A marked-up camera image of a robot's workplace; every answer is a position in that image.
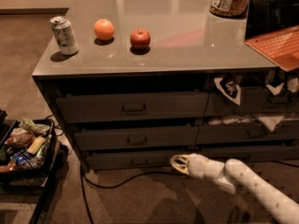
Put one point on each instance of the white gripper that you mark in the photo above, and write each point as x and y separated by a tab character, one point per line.
197	165

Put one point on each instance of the white green soda can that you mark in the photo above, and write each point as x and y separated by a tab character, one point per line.
64	36

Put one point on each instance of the black bin of snacks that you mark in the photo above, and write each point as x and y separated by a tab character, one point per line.
27	149

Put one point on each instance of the orange fruit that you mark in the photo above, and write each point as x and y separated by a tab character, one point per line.
104	29

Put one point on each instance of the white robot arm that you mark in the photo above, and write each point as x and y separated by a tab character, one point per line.
226	175

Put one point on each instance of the white crumpled bag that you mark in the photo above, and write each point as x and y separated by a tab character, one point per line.
269	121

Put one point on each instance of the red apple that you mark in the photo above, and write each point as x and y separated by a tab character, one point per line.
140	39

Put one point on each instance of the grey drawer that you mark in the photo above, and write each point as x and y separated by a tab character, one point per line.
252	153
169	136
132	106
246	132
252	100
128	160

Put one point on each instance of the grey drawer cabinet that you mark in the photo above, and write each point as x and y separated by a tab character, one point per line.
188	48

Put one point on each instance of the glass jar of nuts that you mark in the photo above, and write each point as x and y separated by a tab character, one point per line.
228	8

